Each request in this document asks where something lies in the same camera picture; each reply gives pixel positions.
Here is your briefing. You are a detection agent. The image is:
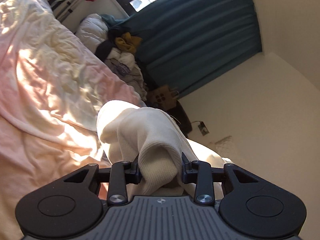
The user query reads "cream white hoodie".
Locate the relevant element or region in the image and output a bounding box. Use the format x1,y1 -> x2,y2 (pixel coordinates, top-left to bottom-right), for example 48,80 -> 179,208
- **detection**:
96,100 -> 233,201

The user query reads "white folding stand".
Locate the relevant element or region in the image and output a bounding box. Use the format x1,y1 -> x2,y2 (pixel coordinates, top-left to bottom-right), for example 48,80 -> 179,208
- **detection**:
49,0 -> 111,23

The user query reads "quilted cream headboard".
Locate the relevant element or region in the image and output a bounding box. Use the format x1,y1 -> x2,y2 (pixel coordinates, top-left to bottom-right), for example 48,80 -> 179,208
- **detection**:
211,135 -> 236,156

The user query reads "black bedside bin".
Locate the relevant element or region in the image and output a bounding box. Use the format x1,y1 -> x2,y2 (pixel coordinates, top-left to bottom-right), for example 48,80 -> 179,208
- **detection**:
166,101 -> 193,138

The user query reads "brown paper bag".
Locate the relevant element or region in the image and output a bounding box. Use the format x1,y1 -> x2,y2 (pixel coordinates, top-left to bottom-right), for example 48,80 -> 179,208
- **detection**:
147,85 -> 179,111

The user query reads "grey beige garment pile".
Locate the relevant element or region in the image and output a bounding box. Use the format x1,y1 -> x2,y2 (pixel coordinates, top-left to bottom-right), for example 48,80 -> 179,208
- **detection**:
118,64 -> 147,101

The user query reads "white garment purple print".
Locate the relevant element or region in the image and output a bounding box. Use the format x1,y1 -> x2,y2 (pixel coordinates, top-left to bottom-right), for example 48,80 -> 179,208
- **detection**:
104,48 -> 136,77

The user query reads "pastel tie-dye duvet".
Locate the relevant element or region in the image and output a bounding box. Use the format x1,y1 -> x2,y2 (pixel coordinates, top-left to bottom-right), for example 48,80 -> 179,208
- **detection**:
1,0 -> 140,239

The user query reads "black garment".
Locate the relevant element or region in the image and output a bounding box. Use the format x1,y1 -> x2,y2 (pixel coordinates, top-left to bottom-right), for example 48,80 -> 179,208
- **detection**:
94,27 -> 127,62

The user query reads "mustard yellow garment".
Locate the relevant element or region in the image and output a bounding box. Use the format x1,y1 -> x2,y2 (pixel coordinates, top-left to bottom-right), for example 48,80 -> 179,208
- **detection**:
115,32 -> 143,55

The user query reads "teal curtain right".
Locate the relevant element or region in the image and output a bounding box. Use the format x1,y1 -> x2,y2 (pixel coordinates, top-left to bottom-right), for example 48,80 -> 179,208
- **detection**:
111,0 -> 263,96

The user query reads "wall power socket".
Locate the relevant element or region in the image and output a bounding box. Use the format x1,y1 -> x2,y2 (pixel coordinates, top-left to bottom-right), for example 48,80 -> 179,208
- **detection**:
198,121 -> 209,136

